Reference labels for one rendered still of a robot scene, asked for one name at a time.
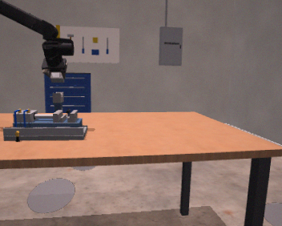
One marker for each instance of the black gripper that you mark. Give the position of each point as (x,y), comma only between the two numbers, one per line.
(54,65)

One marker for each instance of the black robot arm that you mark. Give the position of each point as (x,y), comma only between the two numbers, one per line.
(64,46)

